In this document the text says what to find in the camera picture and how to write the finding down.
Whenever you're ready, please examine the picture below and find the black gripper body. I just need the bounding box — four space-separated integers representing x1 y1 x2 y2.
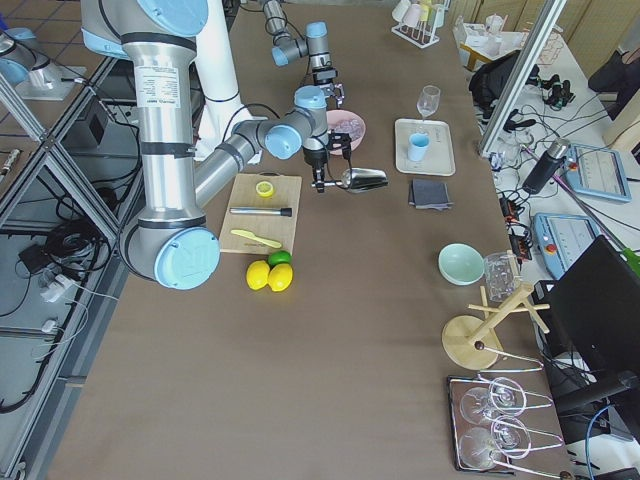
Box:
303 147 329 186
312 67 340 100

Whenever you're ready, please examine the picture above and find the steel ice scoop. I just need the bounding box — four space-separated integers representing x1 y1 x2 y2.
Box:
336 167 389 194

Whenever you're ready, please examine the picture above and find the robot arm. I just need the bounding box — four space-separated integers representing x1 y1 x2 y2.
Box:
81 1 341 290
259 0 345 109

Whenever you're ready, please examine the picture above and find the clear ice cubes pile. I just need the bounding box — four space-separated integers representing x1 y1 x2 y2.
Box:
332 118 365 141

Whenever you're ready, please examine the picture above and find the light blue cup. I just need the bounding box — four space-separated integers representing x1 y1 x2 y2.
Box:
407 132 430 162

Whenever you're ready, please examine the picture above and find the pink cup in rack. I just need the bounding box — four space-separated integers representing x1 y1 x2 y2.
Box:
392 0 421 28

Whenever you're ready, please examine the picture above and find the yellow cup in rack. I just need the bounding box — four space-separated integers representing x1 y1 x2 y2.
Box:
419 0 432 22

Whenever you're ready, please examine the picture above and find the white cup in rack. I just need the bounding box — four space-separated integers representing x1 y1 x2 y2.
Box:
428 4 446 29

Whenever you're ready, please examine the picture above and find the wooden cup tree stand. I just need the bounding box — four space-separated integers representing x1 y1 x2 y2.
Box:
441 283 550 371

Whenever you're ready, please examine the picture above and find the pink bowl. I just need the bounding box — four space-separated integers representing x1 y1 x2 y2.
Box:
327 109 366 150

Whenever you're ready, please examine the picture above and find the bamboo cutting board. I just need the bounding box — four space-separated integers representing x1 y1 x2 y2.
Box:
219 174 302 255

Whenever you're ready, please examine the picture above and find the steel muddler black tip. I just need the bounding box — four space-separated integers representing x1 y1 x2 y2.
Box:
229 207 293 217

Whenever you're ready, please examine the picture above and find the half lemon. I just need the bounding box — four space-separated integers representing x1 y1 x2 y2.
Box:
255 180 275 198

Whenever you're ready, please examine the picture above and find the green lime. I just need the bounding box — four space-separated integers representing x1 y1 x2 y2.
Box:
267 250 292 267

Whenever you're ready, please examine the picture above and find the yellow plastic knife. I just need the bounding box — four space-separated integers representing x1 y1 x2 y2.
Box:
230 229 282 249

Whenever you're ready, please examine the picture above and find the clear wine glass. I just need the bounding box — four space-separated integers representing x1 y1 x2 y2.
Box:
416 85 441 133

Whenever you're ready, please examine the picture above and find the grey folded cloth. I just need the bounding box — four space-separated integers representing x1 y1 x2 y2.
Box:
408 179 453 211

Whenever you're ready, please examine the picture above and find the yellow lemon near lime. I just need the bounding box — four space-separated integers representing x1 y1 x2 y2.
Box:
267 263 293 292

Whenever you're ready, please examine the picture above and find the yellow lemon outer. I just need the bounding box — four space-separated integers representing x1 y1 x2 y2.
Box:
245 260 270 290

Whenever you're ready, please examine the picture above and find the cream rabbit tray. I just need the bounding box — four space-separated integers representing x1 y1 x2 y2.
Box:
394 118 456 176

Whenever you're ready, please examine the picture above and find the black equipment bag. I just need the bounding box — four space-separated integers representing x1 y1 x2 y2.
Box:
469 50 520 121

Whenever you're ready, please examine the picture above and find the green ceramic bowl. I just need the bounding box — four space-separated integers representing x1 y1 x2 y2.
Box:
438 243 484 286

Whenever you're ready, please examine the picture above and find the white product box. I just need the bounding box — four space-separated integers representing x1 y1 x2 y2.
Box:
455 14 514 58

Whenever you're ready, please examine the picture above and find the clear glass mug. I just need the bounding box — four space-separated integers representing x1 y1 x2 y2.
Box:
484 251 520 302

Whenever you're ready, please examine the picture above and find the black thermos bottle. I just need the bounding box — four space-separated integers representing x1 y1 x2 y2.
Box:
523 138 571 195

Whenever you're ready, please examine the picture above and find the blue teach pendant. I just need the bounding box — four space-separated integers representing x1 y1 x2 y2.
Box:
532 213 600 279
564 143 632 203

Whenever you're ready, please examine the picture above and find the black glass holder tray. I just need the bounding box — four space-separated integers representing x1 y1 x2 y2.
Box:
446 374 571 472

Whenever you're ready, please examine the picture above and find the upside wine glass rear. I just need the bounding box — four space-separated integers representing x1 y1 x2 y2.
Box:
459 377 553 426

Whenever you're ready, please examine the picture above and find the upside wine glass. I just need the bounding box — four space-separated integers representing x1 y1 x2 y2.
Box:
456 415 564 478
459 377 553 426

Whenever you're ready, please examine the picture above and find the black monitor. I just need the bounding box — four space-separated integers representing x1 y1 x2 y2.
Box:
548 236 639 388

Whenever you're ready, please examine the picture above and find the upside wine glass front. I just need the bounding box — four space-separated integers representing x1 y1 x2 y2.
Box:
456 415 564 478

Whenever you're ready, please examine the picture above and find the white wire cup rack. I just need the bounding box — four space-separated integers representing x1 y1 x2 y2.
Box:
391 21 440 49

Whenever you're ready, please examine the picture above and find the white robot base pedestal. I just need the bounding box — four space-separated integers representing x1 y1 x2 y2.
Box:
195 0 253 162

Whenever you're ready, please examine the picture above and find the aluminium frame post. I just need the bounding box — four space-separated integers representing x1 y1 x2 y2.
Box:
478 0 566 158

